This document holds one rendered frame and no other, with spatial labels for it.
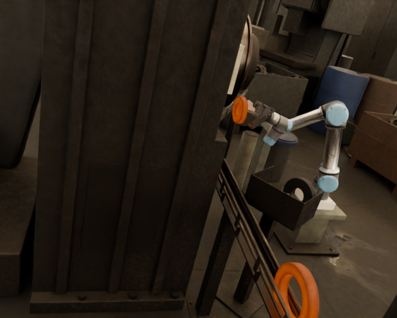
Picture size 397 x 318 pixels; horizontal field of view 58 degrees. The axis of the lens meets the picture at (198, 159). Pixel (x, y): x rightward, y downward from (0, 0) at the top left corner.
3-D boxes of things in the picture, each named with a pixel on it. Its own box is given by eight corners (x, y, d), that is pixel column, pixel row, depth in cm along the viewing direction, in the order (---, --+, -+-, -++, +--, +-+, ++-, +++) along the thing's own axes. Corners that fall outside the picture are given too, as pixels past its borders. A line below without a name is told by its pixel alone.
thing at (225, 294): (253, 329, 173) (304, 204, 144) (212, 294, 187) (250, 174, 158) (274, 308, 188) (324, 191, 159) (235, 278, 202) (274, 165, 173)
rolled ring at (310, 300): (298, 248, 105) (288, 248, 104) (329, 305, 90) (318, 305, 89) (276, 289, 114) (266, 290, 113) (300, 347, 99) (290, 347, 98)
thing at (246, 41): (219, 119, 166) (248, 11, 147) (197, 89, 207) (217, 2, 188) (233, 121, 168) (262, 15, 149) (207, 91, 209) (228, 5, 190)
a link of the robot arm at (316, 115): (341, 94, 222) (266, 122, 241) (343, 98, 212) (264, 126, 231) (348, 111, 224) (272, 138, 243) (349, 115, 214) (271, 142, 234)
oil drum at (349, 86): (318, 136, 493) (343, 72, 457) (298, 120, 544) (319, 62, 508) (353, 141, 511) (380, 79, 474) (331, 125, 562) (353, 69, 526)
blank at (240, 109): (233, 128, 212) (238, 129, 213) (244, 113, 199) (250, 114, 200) (230, 106, 219) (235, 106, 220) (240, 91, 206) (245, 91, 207)
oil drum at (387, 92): (353, 142, 505) (380, 80, 469) (330, 126, 556) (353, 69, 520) (387, 147, 523) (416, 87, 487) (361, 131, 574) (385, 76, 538)
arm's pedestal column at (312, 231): (308, 220, 280) (320, 192, 269) (338, 255, 245) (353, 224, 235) (262, 218, 267) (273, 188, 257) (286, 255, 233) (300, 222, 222)
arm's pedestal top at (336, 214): (319, 194, 264) (321, 190, 263) (344, 221, 237) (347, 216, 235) (281, 191, 255) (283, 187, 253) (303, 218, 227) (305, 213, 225)
